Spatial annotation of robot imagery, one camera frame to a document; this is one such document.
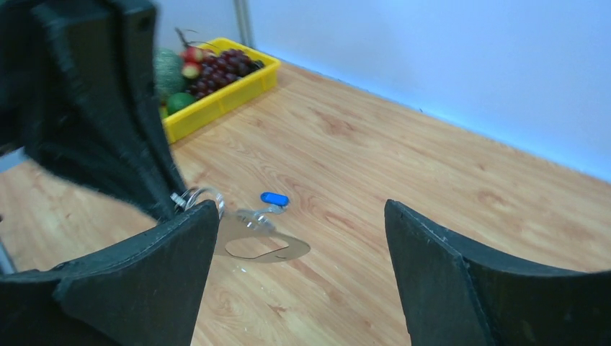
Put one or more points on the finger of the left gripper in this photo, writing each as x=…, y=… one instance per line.
x=78, y=95

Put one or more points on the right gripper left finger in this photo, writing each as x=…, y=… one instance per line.
x=144, y=290

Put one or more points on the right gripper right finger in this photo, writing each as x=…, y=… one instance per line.
x=457, y=291

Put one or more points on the blue key tag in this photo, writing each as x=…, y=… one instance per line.
x=274, y=198

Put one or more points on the green melon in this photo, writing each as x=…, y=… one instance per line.
x=167, y=67

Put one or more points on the green lime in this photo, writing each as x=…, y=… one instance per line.
x=178, y=101

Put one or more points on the yellow plastic fruit tray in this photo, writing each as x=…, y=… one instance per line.
x=204, y=111

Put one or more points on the dark purple grape bunch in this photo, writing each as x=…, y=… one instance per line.
x=218, y=70

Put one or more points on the aluminium frame rail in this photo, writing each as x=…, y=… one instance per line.
x=243, y=19

